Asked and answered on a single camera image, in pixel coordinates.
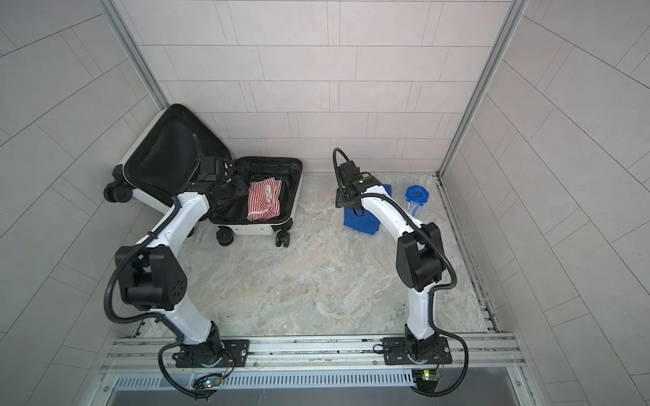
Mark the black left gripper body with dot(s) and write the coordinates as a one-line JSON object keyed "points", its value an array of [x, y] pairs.
{"points": [[233, 189]]}

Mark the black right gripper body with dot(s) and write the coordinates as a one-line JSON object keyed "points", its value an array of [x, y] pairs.
{"points": [[344, 199]]}

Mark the blue t-shirt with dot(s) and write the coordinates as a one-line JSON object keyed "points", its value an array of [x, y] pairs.
{"points": [[361, 221]]}

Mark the red white striped cloth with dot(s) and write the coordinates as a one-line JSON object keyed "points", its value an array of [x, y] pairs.
{"points": [[263, 200]]}

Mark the clear container blue lid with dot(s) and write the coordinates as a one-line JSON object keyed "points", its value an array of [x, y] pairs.
{"points": [[416, 197]]}

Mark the white black suitcase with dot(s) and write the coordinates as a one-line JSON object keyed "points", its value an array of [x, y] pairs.
{"points": [[178, 153]]}

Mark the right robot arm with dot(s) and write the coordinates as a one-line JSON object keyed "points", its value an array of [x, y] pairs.
{"points": [[417, 263]]}

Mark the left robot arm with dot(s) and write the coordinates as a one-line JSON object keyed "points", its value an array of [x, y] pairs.
{"points": [[149, 282]]}

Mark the left circuit board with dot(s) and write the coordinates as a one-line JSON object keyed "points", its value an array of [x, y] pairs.
{"points": [[208, 382]]}

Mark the circuit board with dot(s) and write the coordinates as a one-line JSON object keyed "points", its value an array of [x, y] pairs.
{"points": [[208, 382], [426, 381]]}

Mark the right circuit board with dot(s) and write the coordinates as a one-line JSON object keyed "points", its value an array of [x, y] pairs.
{"points": [[426, 381]]}

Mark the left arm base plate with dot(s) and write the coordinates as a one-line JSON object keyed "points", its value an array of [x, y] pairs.
{"points": [[230, 352]]}

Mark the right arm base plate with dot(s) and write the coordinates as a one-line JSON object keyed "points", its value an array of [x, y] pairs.
{"points": [[404, 350]]}

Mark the aluminium mounting rail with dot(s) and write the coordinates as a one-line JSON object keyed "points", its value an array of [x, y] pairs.
{"points": [[353, 352]]}

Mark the metal corner post left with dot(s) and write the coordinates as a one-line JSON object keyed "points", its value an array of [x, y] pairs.
{"points": [[128, 43]]}

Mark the metal corner post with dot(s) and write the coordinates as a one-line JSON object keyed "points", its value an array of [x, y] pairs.
{"points": [[128, 43], [507, 30]]}

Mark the metal corner post right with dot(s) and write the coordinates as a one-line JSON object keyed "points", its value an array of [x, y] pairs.
{"points": [[507, 30]]}

